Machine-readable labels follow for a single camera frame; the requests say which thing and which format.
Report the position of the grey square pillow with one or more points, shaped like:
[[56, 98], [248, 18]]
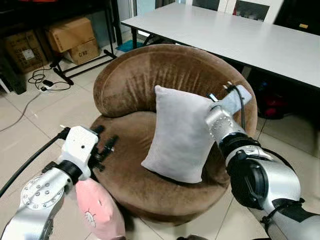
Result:
[[180, 135]]

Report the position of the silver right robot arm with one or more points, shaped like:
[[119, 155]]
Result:
[[280, 180]]

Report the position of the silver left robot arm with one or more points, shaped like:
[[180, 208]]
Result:
[[35, 200]]

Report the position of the pink plush pillow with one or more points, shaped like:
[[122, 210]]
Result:
[[100, 210]]

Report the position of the brown round velvet sofa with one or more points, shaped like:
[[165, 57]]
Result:
[[150, 65]]

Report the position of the teal floor mat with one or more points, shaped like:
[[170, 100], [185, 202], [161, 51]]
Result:
[[129, 46]]

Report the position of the small printed cardboard box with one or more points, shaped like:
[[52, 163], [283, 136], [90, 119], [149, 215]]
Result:
[[84, 52]]

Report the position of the large plain cardboard box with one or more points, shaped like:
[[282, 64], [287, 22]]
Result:
[[70, 34]]

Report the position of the cardboard box with white label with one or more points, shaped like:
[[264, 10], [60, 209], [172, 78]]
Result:
[[25, 52]]

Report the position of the red and black object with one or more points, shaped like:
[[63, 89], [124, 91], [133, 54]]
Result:
[[272, 105]]

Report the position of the long white table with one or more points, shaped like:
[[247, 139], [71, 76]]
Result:
[[240, 40]]

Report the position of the white chair back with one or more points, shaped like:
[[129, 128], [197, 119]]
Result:
[[252, 10]]

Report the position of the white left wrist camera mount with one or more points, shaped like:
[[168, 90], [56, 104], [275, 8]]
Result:
[[77, 147]]

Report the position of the black metal rack frame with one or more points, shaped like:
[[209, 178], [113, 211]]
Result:
[[75, 70]]

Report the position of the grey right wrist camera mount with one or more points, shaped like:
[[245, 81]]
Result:
[[235, 102]]

